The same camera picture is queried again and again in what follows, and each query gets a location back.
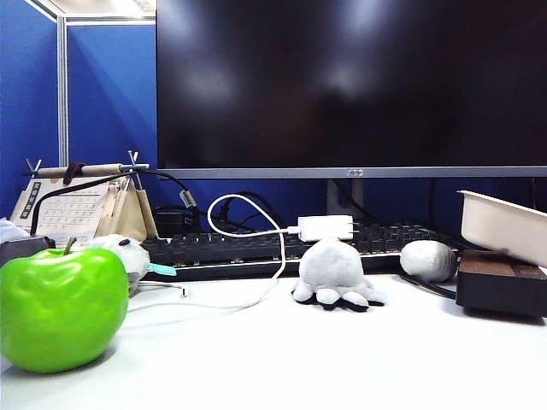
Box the beige canvas pouch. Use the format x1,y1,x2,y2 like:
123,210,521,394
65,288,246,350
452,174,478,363
96,177,160,243

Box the black power strip wooden face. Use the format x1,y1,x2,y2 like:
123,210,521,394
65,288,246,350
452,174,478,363
456,249,547,319

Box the dark tissue box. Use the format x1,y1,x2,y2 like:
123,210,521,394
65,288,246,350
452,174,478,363
0,234,56,268

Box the paper desk calendar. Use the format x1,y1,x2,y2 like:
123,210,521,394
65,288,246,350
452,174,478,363
9,177,110,247

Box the white tissue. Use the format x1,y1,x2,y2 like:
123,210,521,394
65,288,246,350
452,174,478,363
0,217,31,244

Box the white plastic tray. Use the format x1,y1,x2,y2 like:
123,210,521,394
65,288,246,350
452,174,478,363
456,190,547,269

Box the black power brick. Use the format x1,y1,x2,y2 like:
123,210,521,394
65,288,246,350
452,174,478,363
153,206,202,238

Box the grey black plush octopus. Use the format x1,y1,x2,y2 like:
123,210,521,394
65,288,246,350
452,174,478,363
291,237,385,312

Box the teal fabric tag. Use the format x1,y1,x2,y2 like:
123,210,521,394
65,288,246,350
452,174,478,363
147,262,179,277

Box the grey-white plush ball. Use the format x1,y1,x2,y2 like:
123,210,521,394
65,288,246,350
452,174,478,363
400,239,458,283

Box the tangled black cables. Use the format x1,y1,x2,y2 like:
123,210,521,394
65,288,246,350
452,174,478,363
213,190,300,234

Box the black mechanical keyboard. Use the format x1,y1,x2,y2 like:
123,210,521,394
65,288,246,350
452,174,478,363
140,220,467,283

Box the black AOC monitor silver bezel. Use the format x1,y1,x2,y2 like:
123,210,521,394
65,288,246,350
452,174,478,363
156,0,547,179

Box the wooden rod metal-leg stand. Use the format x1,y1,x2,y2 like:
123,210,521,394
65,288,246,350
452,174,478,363
23,149,151,193

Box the white USB charging cable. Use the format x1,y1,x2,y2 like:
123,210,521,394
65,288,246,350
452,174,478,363
127,194,300,313

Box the white plush toy black eye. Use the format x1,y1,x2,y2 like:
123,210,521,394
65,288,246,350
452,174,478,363
85,233,151,296

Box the silver monitor stand column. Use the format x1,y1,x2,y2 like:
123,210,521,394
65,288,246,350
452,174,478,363
326,178,366,221

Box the shiny green toy apple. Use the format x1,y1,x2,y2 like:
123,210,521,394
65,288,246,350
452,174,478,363
0,237,130,374

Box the brown strap loop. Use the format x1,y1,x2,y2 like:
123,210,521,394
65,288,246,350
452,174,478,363
62,161,86,186

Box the black cable with label tag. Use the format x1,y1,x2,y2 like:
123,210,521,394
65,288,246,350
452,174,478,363
29,169,197,236

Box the white charger adapter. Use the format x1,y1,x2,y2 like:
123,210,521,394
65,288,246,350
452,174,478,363
297,215,356,243

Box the thick black cable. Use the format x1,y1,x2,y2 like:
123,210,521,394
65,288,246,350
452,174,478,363
401,272,458,300

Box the aluminium partition frame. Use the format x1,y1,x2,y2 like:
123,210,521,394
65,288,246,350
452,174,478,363
25,0,157,168

